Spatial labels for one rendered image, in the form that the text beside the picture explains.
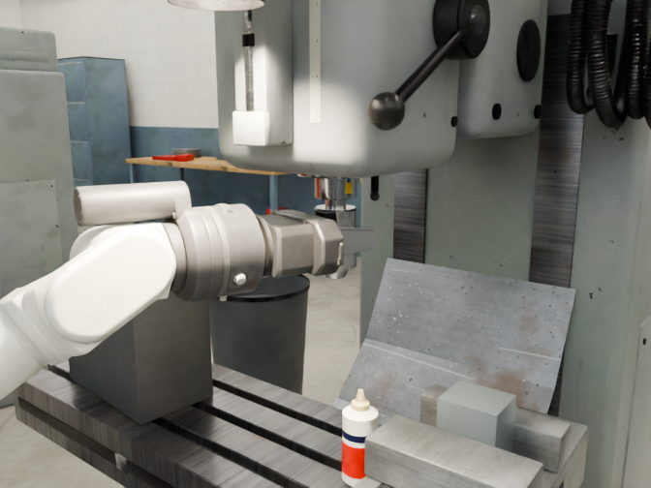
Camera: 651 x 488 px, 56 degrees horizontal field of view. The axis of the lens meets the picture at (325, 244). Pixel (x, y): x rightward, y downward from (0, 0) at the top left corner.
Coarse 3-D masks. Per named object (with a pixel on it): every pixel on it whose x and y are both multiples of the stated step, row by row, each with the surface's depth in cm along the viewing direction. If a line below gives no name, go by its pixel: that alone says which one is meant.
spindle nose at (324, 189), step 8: (320, 184) 63; (328, 184) 63; (336, 184) 63; (344, 184) 63; (352, 184) 63; (320, 192) 64; (328, 192) 63; (336, 192) 63; (344, 192) 63; (352, 192) 64
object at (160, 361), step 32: (160, 320) 81; (192, 320) 84; (96, 352) 87; (128, 352) 80; (160, 352) 81; (192, 352) 85; (96, 384) 89; (128, 384) 81; (160, 384) 82; (192, 384) 86; (128, 416) 83; (160, 416) 83
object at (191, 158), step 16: (128, 160) 655; (144, 160) 637; (160, 160) 636; (176, 160) 618; (192, 160) 630; (208, 160) 636; (224, 160) 636; (272, 176) 532; (272, 192) 535; (272, 208) 539
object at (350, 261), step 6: (336, 222) 64; (342, 222) 64; (348, 222) 64; (354, 222) 65; (354, 228) 65; (348, 258) 65; (354, 258) 66; (348, 264) 65; (354, 264) 66; (342, 270) 65
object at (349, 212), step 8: (320, 208) 65; (328, 208) 65; (336, 208) 65; (344, 208) 65; (352, 208) 65; (320, 216) 64; (328, 216) 64; (336, 216) 63; (344, 216) 64; (352, 216) 64
